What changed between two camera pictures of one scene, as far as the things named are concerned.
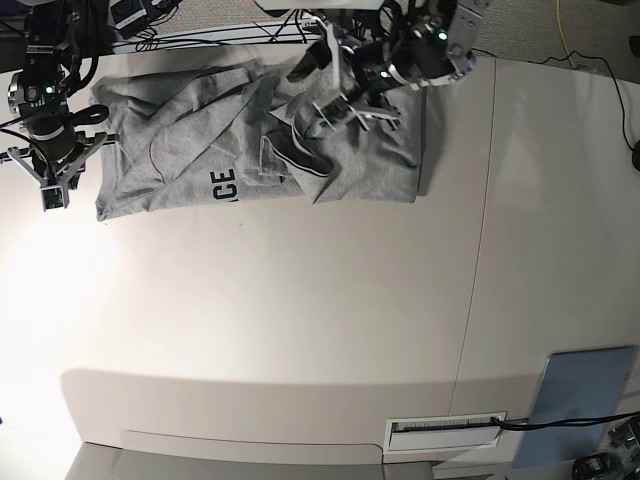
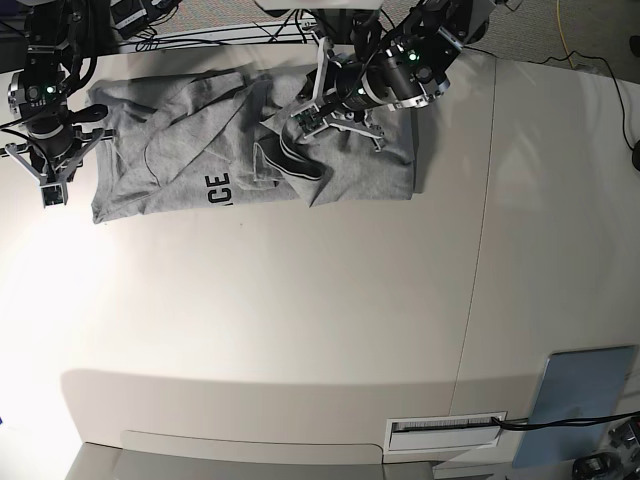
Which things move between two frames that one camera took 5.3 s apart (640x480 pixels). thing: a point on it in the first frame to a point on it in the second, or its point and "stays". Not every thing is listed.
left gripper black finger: [335, 58] to [324, 45]
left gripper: [53, 138] stays
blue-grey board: [574, 384] stays
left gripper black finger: [361, 112] to [354, 126]
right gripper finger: [16, 153] stays
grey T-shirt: [247, 130] stays
